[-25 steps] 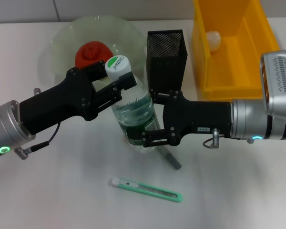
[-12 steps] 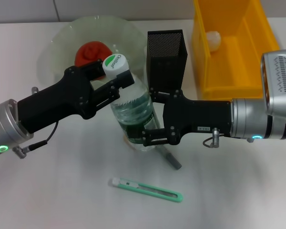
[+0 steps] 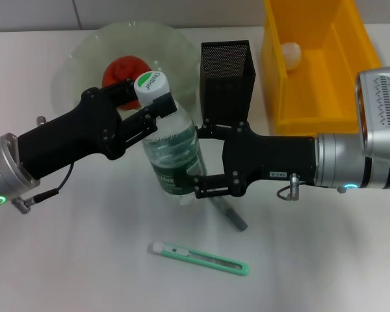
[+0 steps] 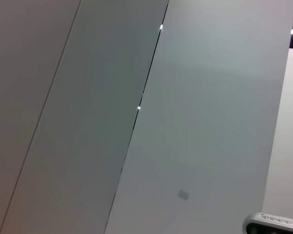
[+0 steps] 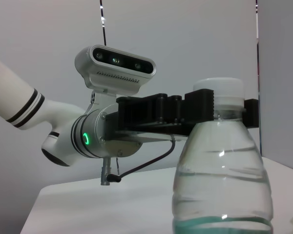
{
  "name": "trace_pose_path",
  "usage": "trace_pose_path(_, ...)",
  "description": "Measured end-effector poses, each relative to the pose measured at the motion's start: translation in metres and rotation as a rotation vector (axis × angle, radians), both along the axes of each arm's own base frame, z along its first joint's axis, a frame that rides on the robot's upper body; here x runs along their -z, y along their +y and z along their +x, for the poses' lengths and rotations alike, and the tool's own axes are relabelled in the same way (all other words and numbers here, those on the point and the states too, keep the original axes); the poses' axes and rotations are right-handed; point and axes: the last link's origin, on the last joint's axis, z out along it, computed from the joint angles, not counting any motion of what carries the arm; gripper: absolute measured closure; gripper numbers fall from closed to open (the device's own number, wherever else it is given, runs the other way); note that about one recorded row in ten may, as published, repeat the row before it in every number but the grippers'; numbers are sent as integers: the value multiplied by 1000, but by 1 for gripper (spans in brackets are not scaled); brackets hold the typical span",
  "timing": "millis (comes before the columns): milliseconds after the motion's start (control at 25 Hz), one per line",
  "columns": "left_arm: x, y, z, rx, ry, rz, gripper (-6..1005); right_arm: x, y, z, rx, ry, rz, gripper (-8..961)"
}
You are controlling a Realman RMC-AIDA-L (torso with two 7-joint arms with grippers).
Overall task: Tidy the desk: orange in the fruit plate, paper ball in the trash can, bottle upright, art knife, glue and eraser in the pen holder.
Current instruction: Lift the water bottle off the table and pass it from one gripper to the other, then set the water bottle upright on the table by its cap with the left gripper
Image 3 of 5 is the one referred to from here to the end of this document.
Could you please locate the black mesh pen holder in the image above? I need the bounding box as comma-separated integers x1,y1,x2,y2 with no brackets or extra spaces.
200,40,257,126

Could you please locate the orange fruit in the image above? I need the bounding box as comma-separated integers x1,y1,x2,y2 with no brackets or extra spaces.
103,57,152,111

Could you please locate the right wrist cable with connector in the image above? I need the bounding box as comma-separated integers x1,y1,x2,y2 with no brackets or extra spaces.
276,174,302,202

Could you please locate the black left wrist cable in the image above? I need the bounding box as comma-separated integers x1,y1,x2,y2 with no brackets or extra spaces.
12,162,75,215

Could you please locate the pale green wavy fruit plate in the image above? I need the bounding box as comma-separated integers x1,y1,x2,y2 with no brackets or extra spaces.
64,19,199,113

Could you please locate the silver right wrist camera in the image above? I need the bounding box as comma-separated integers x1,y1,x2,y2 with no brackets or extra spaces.
356,66,390,157

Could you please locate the grey marker pen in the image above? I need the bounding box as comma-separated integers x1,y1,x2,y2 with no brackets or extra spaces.
209,196,249,233

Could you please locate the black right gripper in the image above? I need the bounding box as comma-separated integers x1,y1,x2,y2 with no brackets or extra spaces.
193,122,317,200

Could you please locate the white paper ball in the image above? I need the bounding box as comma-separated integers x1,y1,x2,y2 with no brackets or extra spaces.
281,42,302,71

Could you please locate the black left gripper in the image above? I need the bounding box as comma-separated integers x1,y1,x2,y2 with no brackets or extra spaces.
18,77,177,179

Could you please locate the yellow plastic bin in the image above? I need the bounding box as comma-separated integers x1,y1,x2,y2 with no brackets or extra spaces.
261,0,383,137

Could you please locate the clear green-label water bottle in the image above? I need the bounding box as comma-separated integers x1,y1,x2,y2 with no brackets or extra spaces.
133,71,209,205

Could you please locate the green utility knife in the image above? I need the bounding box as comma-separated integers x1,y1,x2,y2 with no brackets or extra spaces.
148,242,250,277

